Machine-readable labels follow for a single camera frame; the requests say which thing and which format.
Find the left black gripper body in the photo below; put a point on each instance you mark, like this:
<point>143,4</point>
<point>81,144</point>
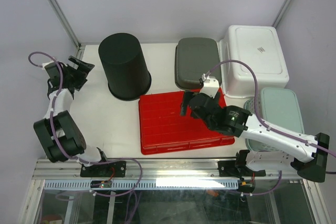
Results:
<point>72,74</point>

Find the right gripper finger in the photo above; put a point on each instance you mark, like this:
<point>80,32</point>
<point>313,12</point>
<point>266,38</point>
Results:
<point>197,113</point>
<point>187,96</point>

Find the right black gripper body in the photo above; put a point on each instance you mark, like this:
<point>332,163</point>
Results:
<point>213,99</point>

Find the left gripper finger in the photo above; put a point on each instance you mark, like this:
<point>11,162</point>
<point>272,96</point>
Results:
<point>85,68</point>
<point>77,64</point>

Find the red plastic tray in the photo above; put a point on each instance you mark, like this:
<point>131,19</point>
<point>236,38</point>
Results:
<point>164,130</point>

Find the dark grey plastic tray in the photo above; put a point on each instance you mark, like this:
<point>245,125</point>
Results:
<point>194,56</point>

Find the black round plastic bin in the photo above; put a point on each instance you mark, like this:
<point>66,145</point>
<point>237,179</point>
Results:
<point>124,65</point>

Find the teal perforated plastic basket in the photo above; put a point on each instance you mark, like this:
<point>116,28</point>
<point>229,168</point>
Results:
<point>280,107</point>

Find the large white plastic tub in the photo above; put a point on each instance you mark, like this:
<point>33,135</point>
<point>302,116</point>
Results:
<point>259,48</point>

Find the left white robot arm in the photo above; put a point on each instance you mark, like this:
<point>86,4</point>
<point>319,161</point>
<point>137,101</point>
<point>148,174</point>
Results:
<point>57,132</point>

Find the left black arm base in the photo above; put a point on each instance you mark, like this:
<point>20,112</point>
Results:
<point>114,169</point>

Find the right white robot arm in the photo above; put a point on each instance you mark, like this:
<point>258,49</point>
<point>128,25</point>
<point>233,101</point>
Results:
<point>305,154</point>

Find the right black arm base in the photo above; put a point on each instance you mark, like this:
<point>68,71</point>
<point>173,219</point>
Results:
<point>228,169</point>

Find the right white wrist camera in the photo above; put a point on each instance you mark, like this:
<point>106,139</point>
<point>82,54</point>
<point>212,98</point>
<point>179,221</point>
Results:
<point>210,86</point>

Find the white slotted cable duct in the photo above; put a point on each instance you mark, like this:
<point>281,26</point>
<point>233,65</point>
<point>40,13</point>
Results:
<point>147,184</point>

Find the aluminium mounting rail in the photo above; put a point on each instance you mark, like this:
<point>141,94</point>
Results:
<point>149,168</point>

